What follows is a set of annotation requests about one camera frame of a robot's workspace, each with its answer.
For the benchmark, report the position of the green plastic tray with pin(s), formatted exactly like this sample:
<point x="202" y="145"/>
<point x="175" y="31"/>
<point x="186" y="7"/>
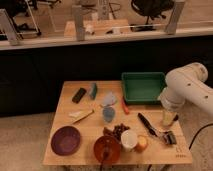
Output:
<point x="140" y="88"/>

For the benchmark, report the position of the bunch of dark grapes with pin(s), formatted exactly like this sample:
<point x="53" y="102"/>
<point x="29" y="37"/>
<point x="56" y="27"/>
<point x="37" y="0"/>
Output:
<point x="116" y="132"/>

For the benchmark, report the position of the wooden background bench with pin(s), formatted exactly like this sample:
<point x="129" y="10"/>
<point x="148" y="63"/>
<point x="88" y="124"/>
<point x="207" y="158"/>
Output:
<point x="99" y="27"/>

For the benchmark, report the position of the black rectangular block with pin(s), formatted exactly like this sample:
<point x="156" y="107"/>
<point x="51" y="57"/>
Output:
<point x="78" y="96"/>

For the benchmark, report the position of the blue cup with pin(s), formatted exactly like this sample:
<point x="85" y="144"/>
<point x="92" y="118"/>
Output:
<point x="108" y="114"/>

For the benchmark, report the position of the wooden handled knife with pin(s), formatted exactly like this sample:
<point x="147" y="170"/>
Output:
<point x="79" y="115"/>

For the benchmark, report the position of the purple bowl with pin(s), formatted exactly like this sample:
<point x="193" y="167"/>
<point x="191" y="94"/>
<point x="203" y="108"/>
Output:
<point x="66" y="141"/>

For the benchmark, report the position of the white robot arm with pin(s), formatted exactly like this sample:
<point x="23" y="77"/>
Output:
<point x="183" y="84"/>

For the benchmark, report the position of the black office chair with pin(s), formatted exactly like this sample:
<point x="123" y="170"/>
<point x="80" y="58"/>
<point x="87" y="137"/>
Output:
<point x="152" y="8"/>

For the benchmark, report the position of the red-brown bowl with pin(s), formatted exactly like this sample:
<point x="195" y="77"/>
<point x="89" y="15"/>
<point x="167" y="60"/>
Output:
<point x="107" y="150"/>

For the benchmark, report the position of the white mug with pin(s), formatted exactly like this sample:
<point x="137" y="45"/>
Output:
<point x="129" y="140"/>

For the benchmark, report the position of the apple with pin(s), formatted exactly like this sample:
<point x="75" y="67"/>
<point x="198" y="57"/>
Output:
<point x="141" y="144"/>

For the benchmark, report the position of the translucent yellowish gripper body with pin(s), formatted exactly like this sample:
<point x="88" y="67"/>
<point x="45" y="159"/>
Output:
<point x="169" y="118"/>

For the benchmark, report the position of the red marker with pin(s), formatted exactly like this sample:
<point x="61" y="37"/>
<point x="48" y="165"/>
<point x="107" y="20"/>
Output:
<point x="124" y="106"/>

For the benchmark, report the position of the wooden table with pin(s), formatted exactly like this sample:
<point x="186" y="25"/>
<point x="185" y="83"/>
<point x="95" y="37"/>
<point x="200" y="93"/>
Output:
<point x="92" y="126"/>

